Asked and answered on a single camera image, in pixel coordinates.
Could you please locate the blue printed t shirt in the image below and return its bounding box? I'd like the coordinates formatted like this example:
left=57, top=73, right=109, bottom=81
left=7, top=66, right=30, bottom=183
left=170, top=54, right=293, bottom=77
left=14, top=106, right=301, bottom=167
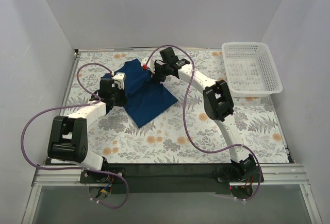
left=98, top=59, right=177, bottom=128

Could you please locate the white plastic basket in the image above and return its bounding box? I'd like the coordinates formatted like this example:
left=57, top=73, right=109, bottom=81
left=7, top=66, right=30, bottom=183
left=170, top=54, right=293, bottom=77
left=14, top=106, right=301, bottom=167
left=222, top=42, right=283, bottom=97

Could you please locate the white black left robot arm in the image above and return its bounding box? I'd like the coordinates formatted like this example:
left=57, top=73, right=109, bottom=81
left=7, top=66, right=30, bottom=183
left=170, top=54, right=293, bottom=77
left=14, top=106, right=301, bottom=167
left=47, top=73, right=126, bottom=183

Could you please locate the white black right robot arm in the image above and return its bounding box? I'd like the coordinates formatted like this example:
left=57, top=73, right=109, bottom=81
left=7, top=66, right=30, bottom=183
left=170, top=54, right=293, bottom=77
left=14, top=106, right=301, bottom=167
left=141, top=45, right=262, bottom=182

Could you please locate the floral patterned table mat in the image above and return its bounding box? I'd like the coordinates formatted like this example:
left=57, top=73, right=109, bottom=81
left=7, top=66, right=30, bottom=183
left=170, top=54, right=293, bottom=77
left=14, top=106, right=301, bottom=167
left=63, top=51, right=289, bottom=163

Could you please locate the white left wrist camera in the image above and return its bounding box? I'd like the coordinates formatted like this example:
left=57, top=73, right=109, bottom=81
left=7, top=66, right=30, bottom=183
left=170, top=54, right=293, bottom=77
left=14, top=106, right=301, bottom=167
left=113, top=73, right=126, bottom=90

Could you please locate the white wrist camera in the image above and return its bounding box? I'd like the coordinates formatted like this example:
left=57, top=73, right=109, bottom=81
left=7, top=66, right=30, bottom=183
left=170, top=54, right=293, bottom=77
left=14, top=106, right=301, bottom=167
left=113, top=73, right=126, bottom=90
left=141, top=58, right=155, bottom=74

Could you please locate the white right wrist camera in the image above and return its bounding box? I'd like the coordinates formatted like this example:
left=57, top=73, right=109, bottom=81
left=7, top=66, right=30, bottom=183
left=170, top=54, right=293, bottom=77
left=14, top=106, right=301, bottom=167
left=141, top=58, right=155, bottom=74

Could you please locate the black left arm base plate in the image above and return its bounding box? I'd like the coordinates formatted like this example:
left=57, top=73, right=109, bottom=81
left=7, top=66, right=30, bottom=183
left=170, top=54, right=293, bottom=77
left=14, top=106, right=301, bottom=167
left=79, top=166, right=126, bottom=184

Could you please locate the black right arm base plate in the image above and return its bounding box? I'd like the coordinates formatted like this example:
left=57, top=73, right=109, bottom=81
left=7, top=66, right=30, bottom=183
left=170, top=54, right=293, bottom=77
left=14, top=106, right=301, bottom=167
left=212, top=164, right=264, bottom=183

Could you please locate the aluminium frame rail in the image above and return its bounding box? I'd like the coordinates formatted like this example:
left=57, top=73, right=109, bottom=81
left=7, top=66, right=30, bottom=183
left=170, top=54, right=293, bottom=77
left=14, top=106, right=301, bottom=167
left=32, top=163, right=309, bottom=186

